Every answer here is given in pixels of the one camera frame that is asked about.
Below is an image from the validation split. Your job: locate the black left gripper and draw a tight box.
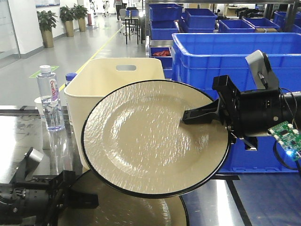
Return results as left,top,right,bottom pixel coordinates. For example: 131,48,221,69
14,170,99,226

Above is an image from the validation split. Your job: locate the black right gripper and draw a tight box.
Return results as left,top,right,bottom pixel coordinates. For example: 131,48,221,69
182,75,291,151

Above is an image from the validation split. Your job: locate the beige plate with black rim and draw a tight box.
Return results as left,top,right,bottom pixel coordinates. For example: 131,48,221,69
81,80,230,198

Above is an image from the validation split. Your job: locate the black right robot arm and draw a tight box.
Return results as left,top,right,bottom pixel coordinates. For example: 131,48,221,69
182,75,301,150

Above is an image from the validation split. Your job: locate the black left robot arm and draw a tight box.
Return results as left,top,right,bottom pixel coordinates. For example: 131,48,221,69
0,170,99,226

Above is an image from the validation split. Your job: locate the large blue plastic crate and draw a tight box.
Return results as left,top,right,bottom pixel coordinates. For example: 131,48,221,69
171,32,301,173

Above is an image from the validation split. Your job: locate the clear water bottle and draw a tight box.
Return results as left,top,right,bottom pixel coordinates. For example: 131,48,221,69
36,65,65,132

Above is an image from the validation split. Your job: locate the green circuit board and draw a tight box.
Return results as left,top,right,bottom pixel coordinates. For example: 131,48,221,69
268,121,301,161

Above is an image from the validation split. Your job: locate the blue crate upper right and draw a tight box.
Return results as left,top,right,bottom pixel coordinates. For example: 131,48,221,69
218,19,255,33

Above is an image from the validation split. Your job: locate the blue crate upper middle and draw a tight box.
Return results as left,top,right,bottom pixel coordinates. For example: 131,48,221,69
179,8,217,33

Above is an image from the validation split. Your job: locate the blue crate upper left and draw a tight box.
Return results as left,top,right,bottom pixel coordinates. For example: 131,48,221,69
149,3,183,40

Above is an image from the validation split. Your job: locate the cream plastic tub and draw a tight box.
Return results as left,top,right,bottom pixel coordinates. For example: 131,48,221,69
64,57,165,170

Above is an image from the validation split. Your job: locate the blue cap bottle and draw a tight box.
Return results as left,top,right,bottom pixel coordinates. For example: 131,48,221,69
64,73,77,87

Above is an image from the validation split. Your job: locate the potted plant gold pot far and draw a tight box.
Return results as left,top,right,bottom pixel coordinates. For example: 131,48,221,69
73,4,87,32

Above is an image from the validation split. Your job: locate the potted plant gold pot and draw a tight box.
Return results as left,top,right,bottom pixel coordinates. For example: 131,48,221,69
73,4,87,32
37,10,57,48
60,5,75,37

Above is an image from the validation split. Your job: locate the potted plant gold pot middle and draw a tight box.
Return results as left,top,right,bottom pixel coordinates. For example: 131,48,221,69
60,5,75,37

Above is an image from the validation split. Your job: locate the potted plant gold pot near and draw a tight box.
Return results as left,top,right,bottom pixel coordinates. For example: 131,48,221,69
37,10,57,48

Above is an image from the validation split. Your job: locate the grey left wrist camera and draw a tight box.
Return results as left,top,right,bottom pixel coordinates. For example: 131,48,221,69
10,147,44,184

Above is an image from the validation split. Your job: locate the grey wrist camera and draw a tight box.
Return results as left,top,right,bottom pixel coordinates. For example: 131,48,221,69
245,50,279,90
10,147,44,184

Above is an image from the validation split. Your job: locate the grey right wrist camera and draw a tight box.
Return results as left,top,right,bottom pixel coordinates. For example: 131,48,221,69
245,50,279,90

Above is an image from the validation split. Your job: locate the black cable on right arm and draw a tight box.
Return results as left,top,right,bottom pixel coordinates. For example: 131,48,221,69
272,88,301,179

